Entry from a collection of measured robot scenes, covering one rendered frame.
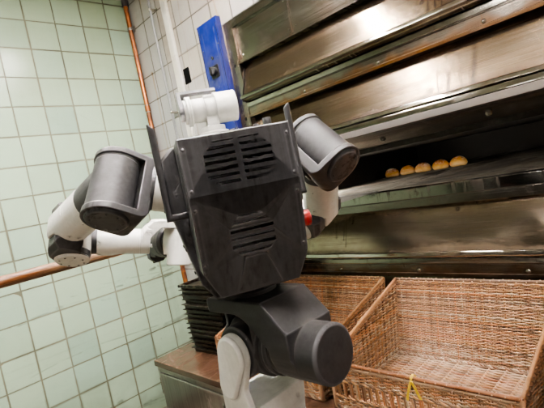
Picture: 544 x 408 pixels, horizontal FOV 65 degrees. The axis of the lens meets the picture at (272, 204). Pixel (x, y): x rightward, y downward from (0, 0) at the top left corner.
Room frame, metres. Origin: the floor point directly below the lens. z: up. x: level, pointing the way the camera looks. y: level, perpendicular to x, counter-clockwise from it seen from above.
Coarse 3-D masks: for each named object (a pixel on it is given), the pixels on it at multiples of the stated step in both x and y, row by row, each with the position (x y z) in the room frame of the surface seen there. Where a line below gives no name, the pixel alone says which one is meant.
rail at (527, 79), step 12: (540, 72) 1.11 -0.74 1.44; (504, 84) 1.17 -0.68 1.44; (516, 84) 1.15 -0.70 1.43; (456, 96) 1.27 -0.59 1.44; (468, 96) 1.24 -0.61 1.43; (420, 108) 1.35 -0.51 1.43; (432, 108) 1.32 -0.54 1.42; (372, 120) 1.47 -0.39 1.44; (384, 120) 1.44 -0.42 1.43; (336, 132) 1.58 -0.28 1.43
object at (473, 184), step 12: (540, 168) 1.30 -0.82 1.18; (468, 180) 1.42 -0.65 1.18; (480, 180) 1.38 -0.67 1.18; (492, 180) 1.36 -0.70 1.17; (504, 180) 1.33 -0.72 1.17; (516, 180) 1.31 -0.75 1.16; (528, 180) 1.28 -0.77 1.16; (540, 180) 1.26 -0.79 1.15; (384, 192) 1.64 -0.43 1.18; (396, 192) 1.60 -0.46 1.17; (408, 192) 1.57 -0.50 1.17; (420, 192) 1.53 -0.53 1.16; (432, 192) 1.50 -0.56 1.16; (444, 192) 1.47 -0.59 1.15; (456, 192) 1.44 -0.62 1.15; (468, 192) 1.41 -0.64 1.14; (348, 204) 1.76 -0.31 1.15; (360, 204) 1.72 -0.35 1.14
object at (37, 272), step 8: (96, 256) 1.21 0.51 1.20; (104, 256) 1.22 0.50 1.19; (112, 256) 1.24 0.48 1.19; (48, 264) 1.13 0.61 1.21; (56, 264) 1.14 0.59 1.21; (16, 272) 1.08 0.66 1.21; (24, 272) 1.09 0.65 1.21; (32, 272) 1.10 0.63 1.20; (40, 272) 1.11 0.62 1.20; (48, 272) 1.12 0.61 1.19; (56, 272) 1.14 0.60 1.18; (0, 280) 1.05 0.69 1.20; (8, 280) 1.06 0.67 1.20; (16, 280) 1.07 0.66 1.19; (24, 280) 1.08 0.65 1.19; (0, 288) 1.05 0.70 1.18
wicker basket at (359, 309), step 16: (320, 288) 1.89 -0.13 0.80; (336, 288) 1.82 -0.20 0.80; (352, 288) 1.76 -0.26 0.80; (368, 288) 1.70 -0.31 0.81; (384, 288) 1.65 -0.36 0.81; (336, 304) 1.81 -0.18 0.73; (352, 304) 1.75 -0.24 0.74; (368, 304) 1.58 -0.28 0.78; (336, 320) 1.80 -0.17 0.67; (352, 320) 1.50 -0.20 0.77; (304, 384) 1.39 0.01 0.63; (320, 400) 1.35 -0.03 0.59
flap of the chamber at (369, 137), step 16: (480, 96) 1.22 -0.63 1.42; (496, 96) 1.18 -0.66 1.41; (512, 96) 1.16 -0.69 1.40; (528, 96) 1.16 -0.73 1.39; (432, 112) 1.32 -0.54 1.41; (448, 112) 1.28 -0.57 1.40; (464, 112) 1.28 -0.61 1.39; (480, 112) 1.29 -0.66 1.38; (496, 112) 1.29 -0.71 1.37; (512, 112) 1.30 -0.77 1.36; (368, 128) 1.48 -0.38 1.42; (384, 128) 1.44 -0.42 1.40; (400, 128) 1.43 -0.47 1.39; (416, 128) 1.44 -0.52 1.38; (432, 128) 1.45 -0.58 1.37; (448, 128) 1.46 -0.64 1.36; (368, 144) 1.65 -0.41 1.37
